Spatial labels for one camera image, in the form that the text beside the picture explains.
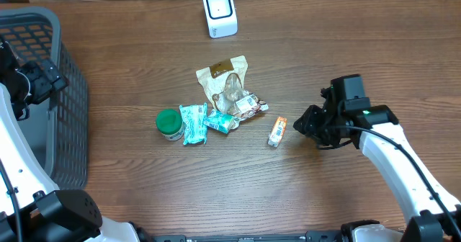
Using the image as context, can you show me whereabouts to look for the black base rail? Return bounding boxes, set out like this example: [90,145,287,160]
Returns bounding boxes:
[152,230,349,242]

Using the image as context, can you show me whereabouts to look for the grey plastic mesh basket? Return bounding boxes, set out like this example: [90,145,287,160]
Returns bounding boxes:
[1,6,89,189]

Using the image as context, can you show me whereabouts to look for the teal wipes packet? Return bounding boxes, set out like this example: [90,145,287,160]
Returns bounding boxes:
[179,103,207,145]

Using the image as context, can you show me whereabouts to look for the teal tissue pack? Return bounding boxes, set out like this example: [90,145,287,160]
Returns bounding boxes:
[204,109,235,134]

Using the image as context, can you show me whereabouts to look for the orange tissue pack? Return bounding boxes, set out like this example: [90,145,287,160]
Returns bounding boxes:
[267,117,287,148]

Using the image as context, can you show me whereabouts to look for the beige snack pouch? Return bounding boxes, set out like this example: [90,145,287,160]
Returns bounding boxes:
[196,55,269,121]

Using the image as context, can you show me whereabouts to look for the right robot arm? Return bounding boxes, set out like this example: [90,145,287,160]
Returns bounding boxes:
[293,74,460,242]

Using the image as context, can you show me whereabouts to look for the green bottle cap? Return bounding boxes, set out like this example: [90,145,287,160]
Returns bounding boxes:
[156,109,185,141]

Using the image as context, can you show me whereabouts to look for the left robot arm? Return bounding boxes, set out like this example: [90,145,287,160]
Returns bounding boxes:
[1,40,152,241]

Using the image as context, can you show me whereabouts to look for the white barcode scanner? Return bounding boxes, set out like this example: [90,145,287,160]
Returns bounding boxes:
[202,0,238,39]

